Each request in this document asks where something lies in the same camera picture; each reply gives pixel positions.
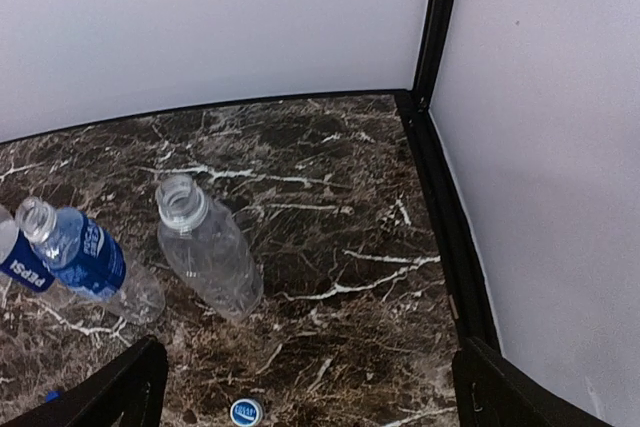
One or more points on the right black frame post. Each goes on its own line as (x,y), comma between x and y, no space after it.
(433,41)

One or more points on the white blue bottle cap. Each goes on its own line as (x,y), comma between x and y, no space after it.
(246,412)

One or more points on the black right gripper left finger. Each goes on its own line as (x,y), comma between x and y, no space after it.
(128,391)

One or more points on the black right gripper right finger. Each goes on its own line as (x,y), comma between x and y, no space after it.
(490,391)

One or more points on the solid blue bottle cap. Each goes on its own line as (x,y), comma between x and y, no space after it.
(52,395)

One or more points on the pepsi label bottle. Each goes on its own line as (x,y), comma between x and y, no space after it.
(18,260)

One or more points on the clear plastic bottle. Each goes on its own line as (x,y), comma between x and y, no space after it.
(206,249)

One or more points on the blue label water bottle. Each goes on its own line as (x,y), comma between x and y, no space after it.
(85,258)

